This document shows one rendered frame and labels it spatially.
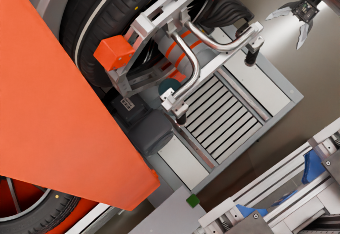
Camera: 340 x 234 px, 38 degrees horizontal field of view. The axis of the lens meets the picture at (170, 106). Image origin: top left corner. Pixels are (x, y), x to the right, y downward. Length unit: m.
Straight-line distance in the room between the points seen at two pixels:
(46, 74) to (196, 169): 1.98
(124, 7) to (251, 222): 0.80
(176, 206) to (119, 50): 0.80
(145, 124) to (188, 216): 0.43
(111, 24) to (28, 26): 1.11
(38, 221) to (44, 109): 1.54
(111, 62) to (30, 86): 1.01
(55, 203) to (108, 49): 0.81
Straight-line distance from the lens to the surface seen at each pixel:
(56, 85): 0.55
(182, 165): 2.45
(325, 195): 1.85
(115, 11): 1.52
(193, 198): 1.85
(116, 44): 1.52
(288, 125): 2.61
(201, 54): 1.70
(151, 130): 2.15
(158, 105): 2.44
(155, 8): 1.54
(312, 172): 1.89
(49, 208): 2.09
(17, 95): 0.51
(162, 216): 2.06
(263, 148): 2.57
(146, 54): 1.99
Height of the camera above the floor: 2.51
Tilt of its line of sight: 76 degrees down
